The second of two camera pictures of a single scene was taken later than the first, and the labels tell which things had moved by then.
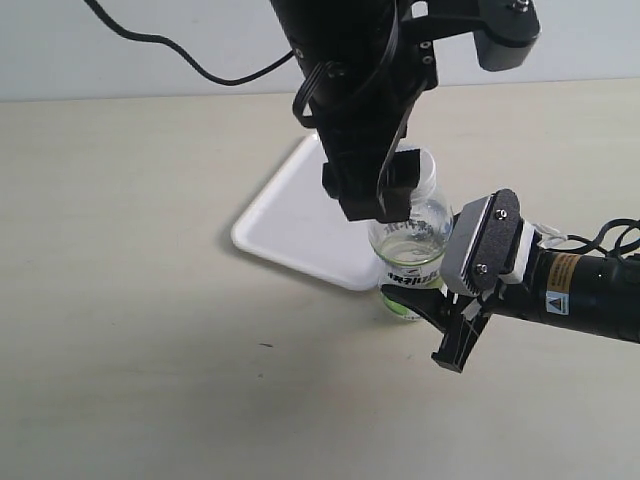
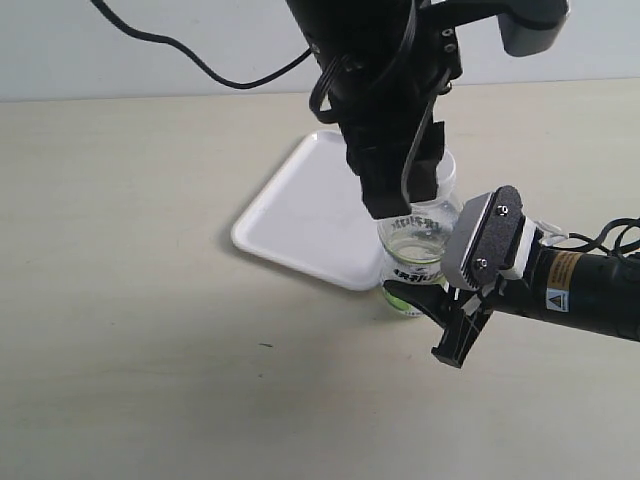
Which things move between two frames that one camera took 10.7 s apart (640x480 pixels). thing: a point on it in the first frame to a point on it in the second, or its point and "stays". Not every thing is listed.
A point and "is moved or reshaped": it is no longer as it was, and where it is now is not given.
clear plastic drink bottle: (413, 253) stays
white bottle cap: (427, 169) is moved or reshaped
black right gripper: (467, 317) stays
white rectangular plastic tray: (295, 223) stays
